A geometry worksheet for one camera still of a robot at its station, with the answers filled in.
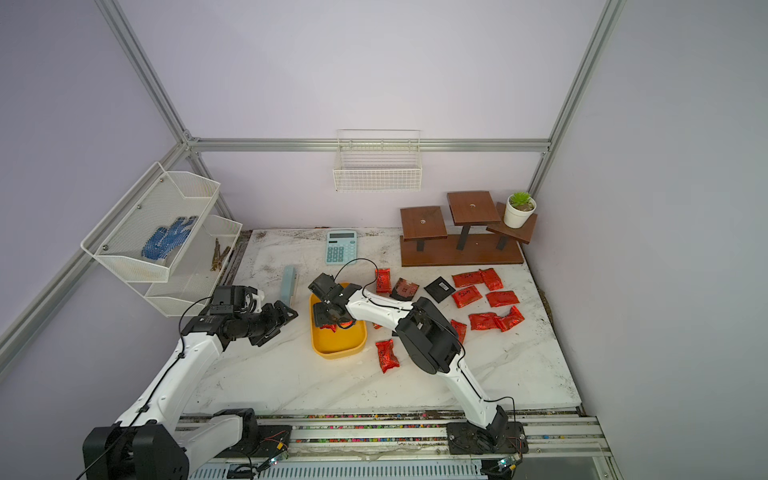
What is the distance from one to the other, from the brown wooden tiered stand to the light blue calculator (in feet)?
0.64

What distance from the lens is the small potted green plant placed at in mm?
951

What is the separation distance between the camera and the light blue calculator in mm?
1129
